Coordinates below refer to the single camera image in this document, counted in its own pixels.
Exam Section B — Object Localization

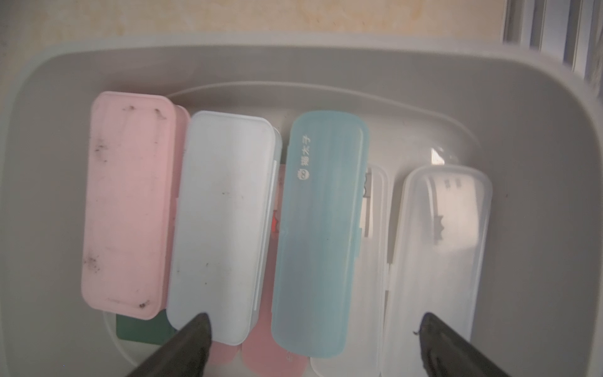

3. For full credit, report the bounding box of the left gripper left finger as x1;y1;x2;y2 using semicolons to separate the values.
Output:
127;313;212;377

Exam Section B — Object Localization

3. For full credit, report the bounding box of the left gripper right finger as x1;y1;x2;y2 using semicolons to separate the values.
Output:
416;313;509;377

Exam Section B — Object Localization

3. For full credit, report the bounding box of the pink pencil case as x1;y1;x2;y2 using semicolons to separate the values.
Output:
207;341;239;365
81;91;190;320
241;165;308;376

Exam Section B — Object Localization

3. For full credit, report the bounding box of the dark green pencil case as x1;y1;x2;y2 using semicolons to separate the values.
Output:
116;310;177;346

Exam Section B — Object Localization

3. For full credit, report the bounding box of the clear translucent pencil case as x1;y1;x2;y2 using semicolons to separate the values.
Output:
310;165;390;376

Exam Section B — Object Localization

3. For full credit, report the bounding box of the light blue pencil case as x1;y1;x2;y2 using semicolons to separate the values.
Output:
166;111;283;346

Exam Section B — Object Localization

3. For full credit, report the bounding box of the teal pencil case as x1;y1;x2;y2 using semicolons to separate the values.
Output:
271;110;370;358

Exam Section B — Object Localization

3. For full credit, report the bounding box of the grey plastic storage box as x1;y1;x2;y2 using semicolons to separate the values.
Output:
1;32;602;376

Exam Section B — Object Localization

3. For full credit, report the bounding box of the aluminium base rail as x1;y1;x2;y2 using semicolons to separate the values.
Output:
502;0;602;97

